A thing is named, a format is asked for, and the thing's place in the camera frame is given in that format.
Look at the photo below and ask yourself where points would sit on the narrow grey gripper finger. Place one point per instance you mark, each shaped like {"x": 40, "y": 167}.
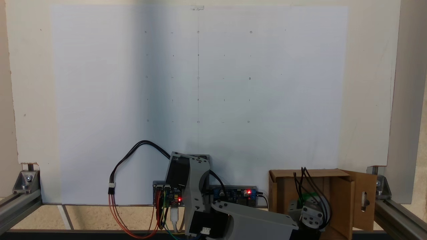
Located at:
{"x": 295, "y": 208}

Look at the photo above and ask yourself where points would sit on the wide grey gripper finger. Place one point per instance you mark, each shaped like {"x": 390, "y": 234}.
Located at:
{"x": 314, "y": 201}

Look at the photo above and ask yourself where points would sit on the green die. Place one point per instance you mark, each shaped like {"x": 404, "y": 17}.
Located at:
{"x": 312, "y": 195}

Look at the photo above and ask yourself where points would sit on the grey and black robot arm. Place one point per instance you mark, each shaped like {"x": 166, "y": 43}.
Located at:
{"x": 257, "y": 221}

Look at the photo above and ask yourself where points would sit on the brown cardboard box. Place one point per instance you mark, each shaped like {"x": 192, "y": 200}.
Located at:
{"x": 343, "y": 200}

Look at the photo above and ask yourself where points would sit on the blue circuit board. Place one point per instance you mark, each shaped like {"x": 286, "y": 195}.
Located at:
{"x": 233, "y": 195}

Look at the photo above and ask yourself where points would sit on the clear tape strip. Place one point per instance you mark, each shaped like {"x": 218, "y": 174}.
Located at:
{"x": 197, "y": 7}

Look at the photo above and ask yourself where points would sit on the metal corner bracket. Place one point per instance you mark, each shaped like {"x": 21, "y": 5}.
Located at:
{"x": 26, "y": 181}
{"x": 383, "y": 186}

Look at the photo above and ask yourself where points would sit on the aluminium frame rail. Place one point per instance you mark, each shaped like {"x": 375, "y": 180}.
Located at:
{"x": 400, "y": 216}
{"x": 16, "y": 208}

